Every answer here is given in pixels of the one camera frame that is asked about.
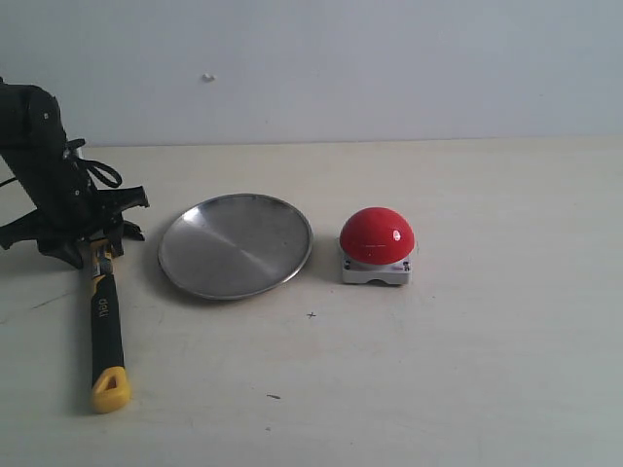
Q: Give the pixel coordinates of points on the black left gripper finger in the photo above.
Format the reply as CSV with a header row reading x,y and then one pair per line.
x,y
116,201
51,241

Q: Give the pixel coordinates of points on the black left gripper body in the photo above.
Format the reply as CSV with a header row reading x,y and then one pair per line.
x,y
68,213

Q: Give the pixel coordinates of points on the black yellow claw hammer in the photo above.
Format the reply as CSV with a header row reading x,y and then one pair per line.
x,y
111,389

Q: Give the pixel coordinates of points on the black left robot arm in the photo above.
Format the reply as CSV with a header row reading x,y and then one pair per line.
x,y
33,140

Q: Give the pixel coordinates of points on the red dome push button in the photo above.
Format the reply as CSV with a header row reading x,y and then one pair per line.
x,y
376,245

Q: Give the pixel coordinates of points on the round steel plate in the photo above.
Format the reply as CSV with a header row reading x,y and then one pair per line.
x,y
235,246

